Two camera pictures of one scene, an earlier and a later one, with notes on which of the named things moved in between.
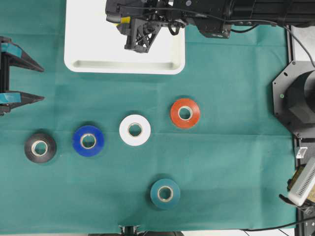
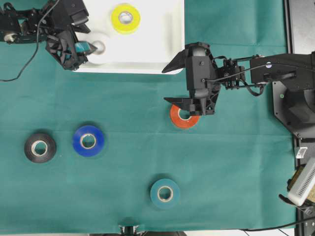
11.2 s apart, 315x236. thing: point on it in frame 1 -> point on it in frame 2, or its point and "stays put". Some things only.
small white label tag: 301,152 stays put
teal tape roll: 163,183 stays put
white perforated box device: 303,186 stays put
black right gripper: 147,17 -> 205,75
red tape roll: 195,111 stays put
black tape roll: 51,145 stays put
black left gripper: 12,54 -> 65,14
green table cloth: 196,152 stays put
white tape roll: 125,135 -> 101,46
